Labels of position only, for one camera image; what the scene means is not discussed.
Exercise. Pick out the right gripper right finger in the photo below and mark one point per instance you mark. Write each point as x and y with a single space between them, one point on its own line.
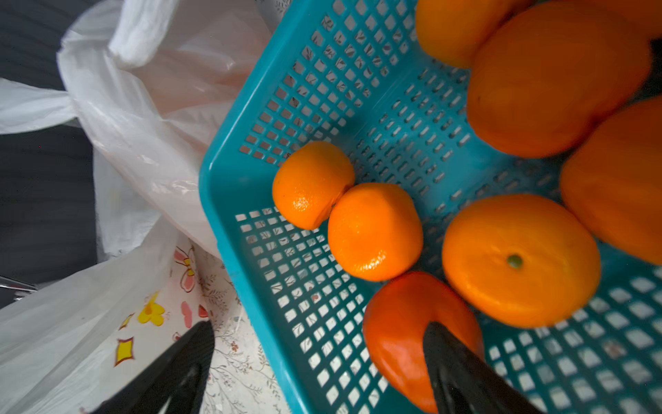
462 382

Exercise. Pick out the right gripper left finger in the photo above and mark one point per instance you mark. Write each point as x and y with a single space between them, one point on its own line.
174 382

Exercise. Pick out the cartoon printed plastic bag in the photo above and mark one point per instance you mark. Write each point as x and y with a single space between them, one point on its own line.
150 83

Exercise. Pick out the clear plastic bag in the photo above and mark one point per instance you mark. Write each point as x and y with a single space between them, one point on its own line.
75 344

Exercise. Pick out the orange mandarin front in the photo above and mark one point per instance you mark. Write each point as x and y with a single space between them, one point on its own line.
522 260

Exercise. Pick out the orange mandarin top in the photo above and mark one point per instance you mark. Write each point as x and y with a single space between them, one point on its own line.
550 75

